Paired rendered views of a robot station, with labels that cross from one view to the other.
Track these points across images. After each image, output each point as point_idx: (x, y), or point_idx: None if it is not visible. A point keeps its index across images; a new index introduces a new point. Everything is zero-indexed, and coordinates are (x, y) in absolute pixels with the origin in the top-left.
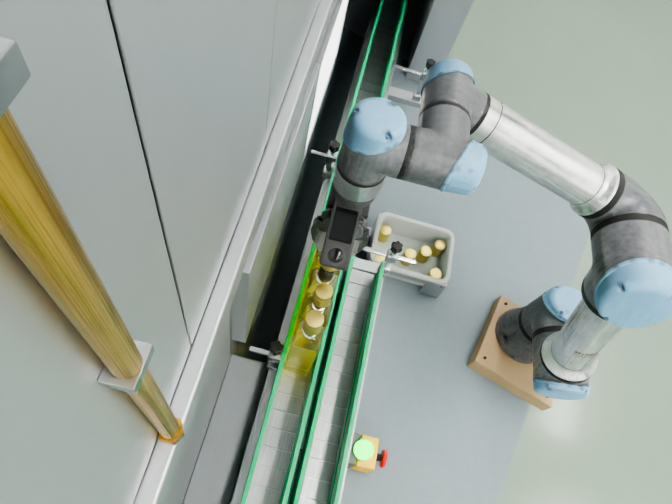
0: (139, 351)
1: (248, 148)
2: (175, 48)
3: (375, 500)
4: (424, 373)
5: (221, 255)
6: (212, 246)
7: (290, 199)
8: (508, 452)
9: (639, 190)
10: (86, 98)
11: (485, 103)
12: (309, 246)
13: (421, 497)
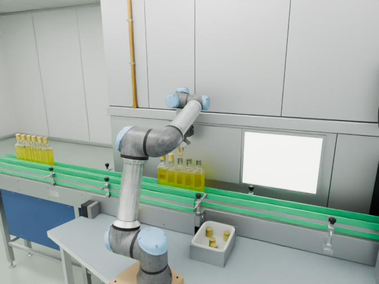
0: (132, 60)
1: None
2: (154, 40)
3: None
4: None
5: (164, 104)
6: (160, 92)
7: (221, 178)
8: (99, 269)
9: (164, 129)
10: (140, 32)
11: (192, 99)
12: None
13: (102, 238)
